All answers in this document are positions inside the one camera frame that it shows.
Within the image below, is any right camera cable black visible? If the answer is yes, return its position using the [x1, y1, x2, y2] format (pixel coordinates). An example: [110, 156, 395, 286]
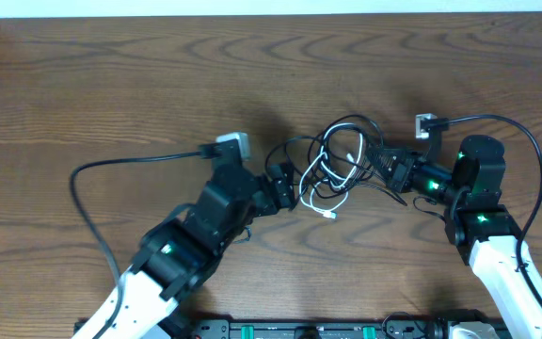
[423, 114, 542, 339]

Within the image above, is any white USB cable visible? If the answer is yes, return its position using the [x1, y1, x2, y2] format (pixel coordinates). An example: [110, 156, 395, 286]
[298, 122, 366, 219]

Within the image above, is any black USB cable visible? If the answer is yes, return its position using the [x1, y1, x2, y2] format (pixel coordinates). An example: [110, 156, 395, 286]
[264, 114, 408, 213]

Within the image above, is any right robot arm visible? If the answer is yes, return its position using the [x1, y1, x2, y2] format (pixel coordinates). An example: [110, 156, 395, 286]
[366, 135, 542, 338]

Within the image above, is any camera cable black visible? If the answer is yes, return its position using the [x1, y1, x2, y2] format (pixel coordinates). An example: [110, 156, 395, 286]
[423, 114, 542, 339]
[69, 145, 220, 339]

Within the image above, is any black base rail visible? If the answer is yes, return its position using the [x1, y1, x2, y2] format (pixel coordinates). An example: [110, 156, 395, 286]
[72, 308, 512, 339]

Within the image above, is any left camera cable black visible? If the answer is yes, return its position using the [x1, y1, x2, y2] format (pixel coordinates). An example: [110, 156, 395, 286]
[69, 145, 220, 339]

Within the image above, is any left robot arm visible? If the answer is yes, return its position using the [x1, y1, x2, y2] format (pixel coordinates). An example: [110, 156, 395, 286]
[75, 160, 295, 338]

